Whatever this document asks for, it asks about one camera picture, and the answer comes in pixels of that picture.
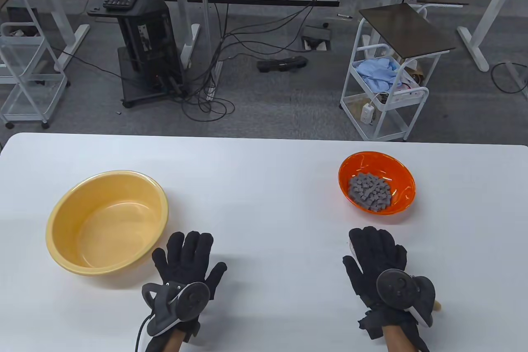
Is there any floor socket box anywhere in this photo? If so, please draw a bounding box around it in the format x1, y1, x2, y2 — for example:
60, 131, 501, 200
301, 25, 333, 52

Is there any person's left forearm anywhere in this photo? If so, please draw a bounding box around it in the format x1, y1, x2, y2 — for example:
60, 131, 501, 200
162, 329, 185, 352

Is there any tangle of black cables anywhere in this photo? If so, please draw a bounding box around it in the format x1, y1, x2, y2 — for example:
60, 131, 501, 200
173, 0, 355, 122

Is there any orange translucent bowl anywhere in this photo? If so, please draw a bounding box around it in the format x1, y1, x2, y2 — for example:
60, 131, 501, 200
338, 151, 416, 215

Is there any grey left hand controller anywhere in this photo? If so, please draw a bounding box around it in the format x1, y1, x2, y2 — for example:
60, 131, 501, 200
141, 282, 210, 337

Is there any black power strip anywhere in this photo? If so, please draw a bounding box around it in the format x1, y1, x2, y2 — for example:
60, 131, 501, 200
257, 55, 309, 73

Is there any person's left hand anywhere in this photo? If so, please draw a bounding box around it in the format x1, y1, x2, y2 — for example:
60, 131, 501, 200
152, 232, 227, 342

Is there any pile of grey toy blocks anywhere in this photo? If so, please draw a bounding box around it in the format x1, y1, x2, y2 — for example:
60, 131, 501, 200
348, 172, 392, 209

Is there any grey hand controller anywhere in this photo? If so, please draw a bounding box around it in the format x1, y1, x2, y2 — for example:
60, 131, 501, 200
376, 269, 436, 328
141, 282, 210, 337

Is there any white wire mesh trolley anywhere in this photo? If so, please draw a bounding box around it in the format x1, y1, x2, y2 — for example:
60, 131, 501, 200
0, 0, 68, 130

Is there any white trolley with dark top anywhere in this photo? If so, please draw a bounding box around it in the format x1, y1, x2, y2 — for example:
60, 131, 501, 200
339, 2, 456, 142

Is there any wire whisk with wooden handle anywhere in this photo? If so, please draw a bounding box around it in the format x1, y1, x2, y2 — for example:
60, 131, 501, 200
349, 230, 443, 311

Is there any white desk with T-foot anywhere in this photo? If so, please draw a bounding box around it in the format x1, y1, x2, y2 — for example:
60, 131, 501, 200
457, 0, 528, 73
0, 0, 90, 72

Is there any black left glove cable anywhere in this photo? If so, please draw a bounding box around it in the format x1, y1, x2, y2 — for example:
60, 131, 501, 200
135, 314, 154, 352

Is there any black cable loop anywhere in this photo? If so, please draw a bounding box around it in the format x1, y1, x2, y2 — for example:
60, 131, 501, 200
490, 62, 528, 93

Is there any blue cloth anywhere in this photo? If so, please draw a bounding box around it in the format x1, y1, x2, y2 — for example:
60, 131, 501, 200
356, 58, 400, 92

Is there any grey right hand controller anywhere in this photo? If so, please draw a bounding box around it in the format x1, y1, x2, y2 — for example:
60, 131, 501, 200
376, 269, 436, 328

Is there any black computer cart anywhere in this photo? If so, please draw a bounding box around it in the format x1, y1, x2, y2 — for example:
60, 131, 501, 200
87, 0, 185, 108

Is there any person's right forearm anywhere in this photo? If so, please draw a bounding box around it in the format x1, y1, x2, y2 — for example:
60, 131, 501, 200
382, 324, 418, 352

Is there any yellow plastic basin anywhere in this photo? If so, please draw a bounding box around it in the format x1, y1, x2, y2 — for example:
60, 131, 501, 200
45, 170, 170, 277

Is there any person's right hand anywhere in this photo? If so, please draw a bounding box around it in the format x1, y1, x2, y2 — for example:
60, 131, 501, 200
343, 226, 413, 340

